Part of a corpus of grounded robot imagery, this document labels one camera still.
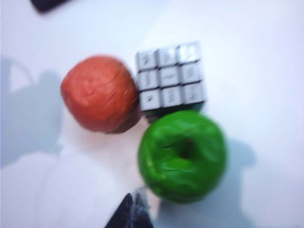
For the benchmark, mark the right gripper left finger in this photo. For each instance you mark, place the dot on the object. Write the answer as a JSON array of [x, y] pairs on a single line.
[[124, 213]]

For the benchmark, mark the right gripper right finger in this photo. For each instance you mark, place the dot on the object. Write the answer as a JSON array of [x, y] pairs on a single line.
[[142, 211]]

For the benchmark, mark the green apple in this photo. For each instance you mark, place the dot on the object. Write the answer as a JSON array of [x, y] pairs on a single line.
[[185, 161]]

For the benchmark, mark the orange round fruit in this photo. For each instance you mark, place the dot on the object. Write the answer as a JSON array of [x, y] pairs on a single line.
[[97, 95]]

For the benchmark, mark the Rubik's cube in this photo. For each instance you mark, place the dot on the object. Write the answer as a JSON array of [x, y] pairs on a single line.
[[171, 76]]

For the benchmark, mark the black smartphone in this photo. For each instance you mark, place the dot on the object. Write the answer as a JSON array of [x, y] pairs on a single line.
[[50, 4]]

